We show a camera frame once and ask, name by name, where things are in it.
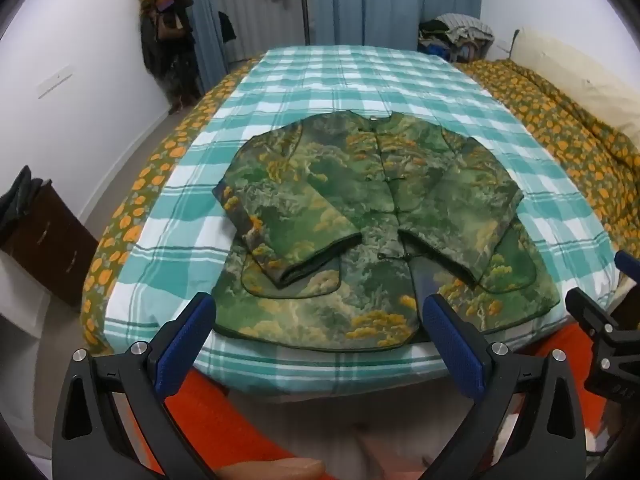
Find pile of laundry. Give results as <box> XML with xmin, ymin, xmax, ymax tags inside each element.
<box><xmin>417</xmin><ymin>12</ymin><xmax>496</xmax><ymax>64</ymax></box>

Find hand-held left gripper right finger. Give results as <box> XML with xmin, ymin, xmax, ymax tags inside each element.
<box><xmin>422</xmin><ymin>292</ymin><xmax>587</xmax><ymax>480</ymax></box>

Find person's left hand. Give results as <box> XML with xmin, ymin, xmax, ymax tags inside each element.
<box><xmin>220</xmin><ymin>455</ymin><xmax>327</xmax><ymax>480</ymax></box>

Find teal white checked blanket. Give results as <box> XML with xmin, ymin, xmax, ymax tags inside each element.
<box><xmin>102</xmin><ymin>45</ymin><xmax>621</xmax><ymax>396</ymax></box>

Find orange floral bedspread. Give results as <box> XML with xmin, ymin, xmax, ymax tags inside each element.
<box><xmin>80</xmin><ymin>57</ymin><xmax>640</xmax><ymax>356</ymax></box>

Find brown wooden cabinet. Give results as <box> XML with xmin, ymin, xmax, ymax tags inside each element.
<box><xmin>0</xmin><ymin>180</ymin><xmax>99</xmax><ymax>309</ymax></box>

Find cream pillow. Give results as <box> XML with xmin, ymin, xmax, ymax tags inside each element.
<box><xmin>510</xmin><ymin>27</ymin><xmax>640</xmax><ymax>146</ymax></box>

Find brown hanging bag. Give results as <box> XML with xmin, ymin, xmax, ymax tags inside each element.
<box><xmin>156</xmin><ymin>0</ymin><xmax>187</xmax><ymax>42</ymax></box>

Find dark hanging coats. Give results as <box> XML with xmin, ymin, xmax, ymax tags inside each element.
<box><xmin>140</xmin><ymin>2</ymin><xmax>202</xmax><ymax>115</ymax></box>

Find small black hanging garment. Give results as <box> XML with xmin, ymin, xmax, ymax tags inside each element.
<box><xmin>218</xmin><ymin>11</ymin><xmax>237</xmax><ymax>44</ymax></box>

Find black cloth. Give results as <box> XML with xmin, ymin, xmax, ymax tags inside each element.
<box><xmin>0</xmin><ymin>165</ymin><xmax>45</xmax><ymax>234</ymax></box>

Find white wall plate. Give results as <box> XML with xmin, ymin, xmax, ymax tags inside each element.
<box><xmin>37</xmin><ymin>73</ymin><xmax>74</xmax><ymax>99</ymax></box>

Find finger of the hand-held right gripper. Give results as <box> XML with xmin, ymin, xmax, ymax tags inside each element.
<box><xmin>565</xmin><ymin>287</ymin><xmax>640</xmax><ymax>343</ymax></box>
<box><xmin>614</xmin><ymin>250</ymin><xmax>640</xmax><ymax>283</ymax></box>

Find black rack pole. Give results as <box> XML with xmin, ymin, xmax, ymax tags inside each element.
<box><xmin>298</xmin><ymin>0</ymin><xmax>316</xmax><ymax>47</ymax></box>

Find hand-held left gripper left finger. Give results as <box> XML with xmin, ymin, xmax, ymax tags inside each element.
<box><xmin>51</xmin><ymin>292</ymin><xmax>226</xmax><ymax>480</ymax></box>

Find green landscape print jacket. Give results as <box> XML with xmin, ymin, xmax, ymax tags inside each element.
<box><xmin>212</xmin><ymin>112</ymin><xmax>561</xmax><ymax>353</ymax></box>

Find orange knitted sweater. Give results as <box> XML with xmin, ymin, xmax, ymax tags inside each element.
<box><xmin>160</xmin><ymin>317</ymin><xmax>640</xmax><ymax>480</ymax></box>

